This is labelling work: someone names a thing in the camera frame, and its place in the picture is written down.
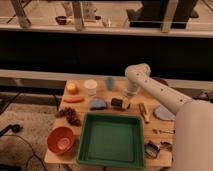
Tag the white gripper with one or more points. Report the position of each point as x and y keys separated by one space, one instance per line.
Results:
x=130 y=89

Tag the black yellow eraser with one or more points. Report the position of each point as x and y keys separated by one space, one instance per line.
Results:
x=123 y=104

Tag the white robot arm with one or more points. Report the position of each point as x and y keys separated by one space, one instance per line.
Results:
x=192 y=148

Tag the blue cup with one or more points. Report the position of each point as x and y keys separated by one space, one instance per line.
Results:
x=109 y=83

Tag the dark red bowl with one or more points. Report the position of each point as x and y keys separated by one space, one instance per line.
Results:
x=160 y=80

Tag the blue grey plate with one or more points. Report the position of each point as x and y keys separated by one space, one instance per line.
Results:
x=164 y=114

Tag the blue sponge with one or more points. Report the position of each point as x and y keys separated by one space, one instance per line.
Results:
x=97 y=104

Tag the white cup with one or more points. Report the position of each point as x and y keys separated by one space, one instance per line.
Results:
x=91 y=87

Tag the metal fork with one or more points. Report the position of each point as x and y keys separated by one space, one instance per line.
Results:
x=157 y=131

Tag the green plastic tray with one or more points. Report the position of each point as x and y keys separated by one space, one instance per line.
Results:
x=112 y=141

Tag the orange carrot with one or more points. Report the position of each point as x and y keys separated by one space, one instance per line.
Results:
x=73 y=99

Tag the metal cookie cutter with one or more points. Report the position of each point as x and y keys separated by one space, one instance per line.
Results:
x=151 y=149

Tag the bunch of dark grapes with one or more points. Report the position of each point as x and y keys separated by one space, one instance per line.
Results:
x=70 y=114

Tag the dark background bowl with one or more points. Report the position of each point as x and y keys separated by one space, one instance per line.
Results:
x=62 y=20

